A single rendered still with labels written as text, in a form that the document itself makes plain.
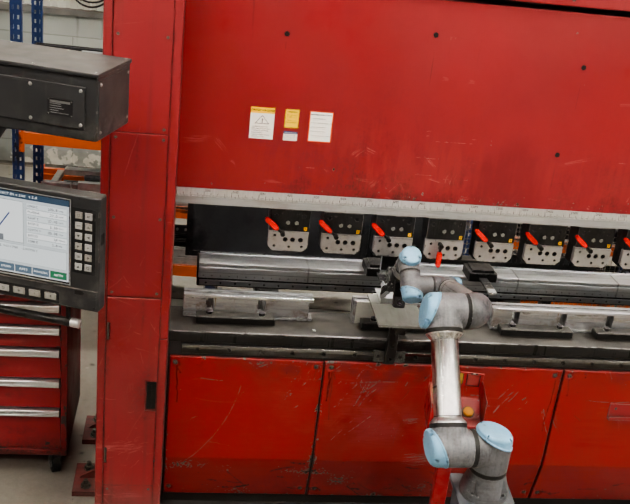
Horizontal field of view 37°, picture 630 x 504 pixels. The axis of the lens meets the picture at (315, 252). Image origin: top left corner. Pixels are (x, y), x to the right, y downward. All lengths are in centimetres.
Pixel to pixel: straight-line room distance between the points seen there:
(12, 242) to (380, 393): 160
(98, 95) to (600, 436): 253
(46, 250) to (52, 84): 49
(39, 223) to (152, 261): 62
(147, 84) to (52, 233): 62
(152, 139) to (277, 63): 52
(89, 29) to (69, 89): 501
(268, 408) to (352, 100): 124
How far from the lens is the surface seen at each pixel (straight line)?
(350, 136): 343
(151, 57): 312
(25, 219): 285
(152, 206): 326
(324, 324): 370
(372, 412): 381
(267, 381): 368
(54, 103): 273
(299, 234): 353
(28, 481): 428
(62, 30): 774
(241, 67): 334
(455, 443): 290
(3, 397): 409
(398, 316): 355
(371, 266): 389
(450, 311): 295
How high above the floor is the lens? 254
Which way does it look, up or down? 22 degrees down
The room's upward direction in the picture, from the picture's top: 6 degrees clockwise
